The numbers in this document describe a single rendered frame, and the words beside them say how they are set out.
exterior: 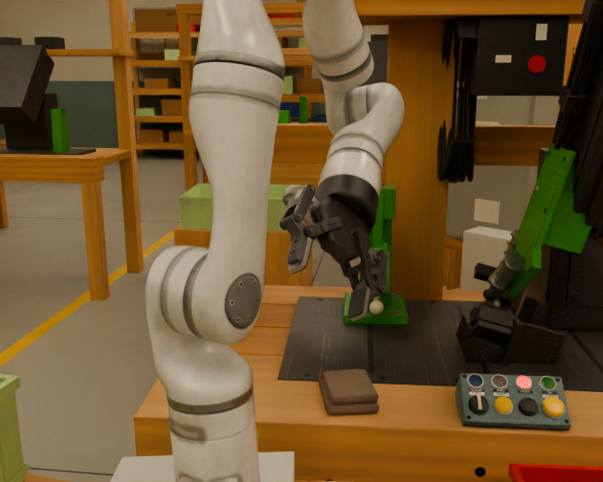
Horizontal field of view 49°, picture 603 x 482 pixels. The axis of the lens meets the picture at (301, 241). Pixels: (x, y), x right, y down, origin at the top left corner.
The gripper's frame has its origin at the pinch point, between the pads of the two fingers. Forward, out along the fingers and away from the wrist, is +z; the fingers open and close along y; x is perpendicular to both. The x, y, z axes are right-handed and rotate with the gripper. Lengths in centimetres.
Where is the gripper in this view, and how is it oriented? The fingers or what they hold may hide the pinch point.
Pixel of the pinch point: (328, 290)
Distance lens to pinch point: 69.1
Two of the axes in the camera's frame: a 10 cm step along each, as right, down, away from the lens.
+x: -7.0, 3.7, 6.1
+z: -1.9, 7.3, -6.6
